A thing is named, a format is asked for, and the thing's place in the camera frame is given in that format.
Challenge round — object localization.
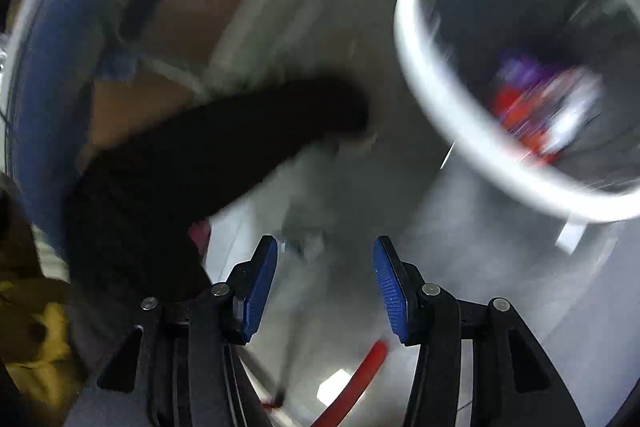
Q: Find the purple foil wrapper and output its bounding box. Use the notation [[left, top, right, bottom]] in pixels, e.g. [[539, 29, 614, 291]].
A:
[[495, 54, 576, 108]]

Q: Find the silver wrapper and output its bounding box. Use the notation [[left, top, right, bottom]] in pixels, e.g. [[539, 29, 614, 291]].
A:
[[545, 74, 606, 152]]

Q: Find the red snack wrapper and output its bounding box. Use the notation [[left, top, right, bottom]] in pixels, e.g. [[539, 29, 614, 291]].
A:
[[492, 87, 556, 162]]

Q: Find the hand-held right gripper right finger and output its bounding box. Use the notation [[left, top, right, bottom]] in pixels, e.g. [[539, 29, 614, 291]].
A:
[[372, 234, 586, 427]]

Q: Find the yellow garment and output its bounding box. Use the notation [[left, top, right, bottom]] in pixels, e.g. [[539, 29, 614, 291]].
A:
[[0, 192, 86, 408]]

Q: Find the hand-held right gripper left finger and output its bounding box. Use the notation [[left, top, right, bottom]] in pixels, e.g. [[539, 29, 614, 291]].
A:
[[97, 234, 280, 427]]

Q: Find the red hose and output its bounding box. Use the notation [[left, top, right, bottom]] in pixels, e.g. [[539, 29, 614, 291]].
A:
[[315, 339, 393, 427]]

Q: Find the person's left forearm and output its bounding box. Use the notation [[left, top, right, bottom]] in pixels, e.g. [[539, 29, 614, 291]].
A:
[[65, 77, 371, 303]]

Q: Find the blue terry towel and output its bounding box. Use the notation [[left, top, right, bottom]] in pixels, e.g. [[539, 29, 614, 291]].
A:
[[10, 0, 201, 258]]

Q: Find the white rimmed trash bin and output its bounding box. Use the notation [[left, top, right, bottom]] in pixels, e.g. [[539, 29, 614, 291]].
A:
[[394, 0, 640, 224]]

